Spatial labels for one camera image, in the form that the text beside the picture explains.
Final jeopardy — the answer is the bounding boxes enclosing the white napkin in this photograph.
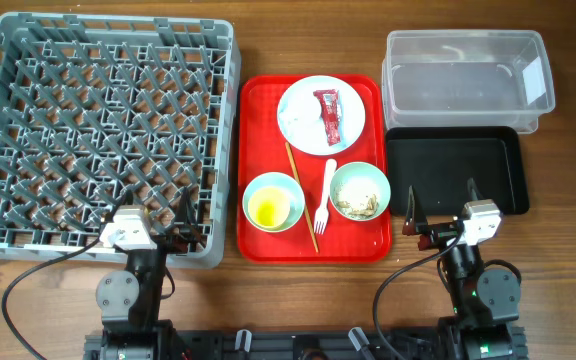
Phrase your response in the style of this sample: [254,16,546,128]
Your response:
[279,93,321,124]

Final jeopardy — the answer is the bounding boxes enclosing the red snack wrapper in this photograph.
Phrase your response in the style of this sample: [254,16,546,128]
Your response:
[313,89,341,146]

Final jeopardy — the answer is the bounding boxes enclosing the black food waste tray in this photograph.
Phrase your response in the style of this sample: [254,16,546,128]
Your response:
[385,126,530,216]

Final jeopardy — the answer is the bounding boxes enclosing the clear plastic waste bin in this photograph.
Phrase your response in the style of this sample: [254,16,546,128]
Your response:
[381,29,556,134]

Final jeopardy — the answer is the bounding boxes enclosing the yellow plastic cup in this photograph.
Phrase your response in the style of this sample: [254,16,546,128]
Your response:
[247,186,290,230]

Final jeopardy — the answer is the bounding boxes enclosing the red plastic serving tray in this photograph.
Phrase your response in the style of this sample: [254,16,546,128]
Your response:
[237,74,392,265]

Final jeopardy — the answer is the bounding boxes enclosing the light blue round plate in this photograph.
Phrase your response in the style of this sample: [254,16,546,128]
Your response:
[277,75,366,156]

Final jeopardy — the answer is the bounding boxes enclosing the light blue bowl with cup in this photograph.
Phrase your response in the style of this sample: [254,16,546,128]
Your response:
[241,172,305,233]

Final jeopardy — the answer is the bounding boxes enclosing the grey plastic dishwasher rack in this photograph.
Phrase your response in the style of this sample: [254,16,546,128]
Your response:
[0,12,241,269]

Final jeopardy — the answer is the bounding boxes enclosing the rice and peanut shells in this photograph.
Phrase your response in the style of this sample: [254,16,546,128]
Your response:
[334,177,379,220]

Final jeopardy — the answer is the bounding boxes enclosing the light blue bowl with rice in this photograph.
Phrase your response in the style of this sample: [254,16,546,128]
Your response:
[329,162,391,222]

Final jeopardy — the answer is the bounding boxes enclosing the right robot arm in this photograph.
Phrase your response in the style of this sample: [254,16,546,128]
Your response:
[402,179,527,359]

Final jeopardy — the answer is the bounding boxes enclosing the wooden chopstick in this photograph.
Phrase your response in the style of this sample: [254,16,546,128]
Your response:
[284,141,321,254]

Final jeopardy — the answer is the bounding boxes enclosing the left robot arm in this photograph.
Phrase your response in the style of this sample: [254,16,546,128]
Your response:
[84,189,201,360]

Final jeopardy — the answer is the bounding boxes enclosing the white plastic fork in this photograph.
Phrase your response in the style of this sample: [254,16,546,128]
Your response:
[314,158,337,235]

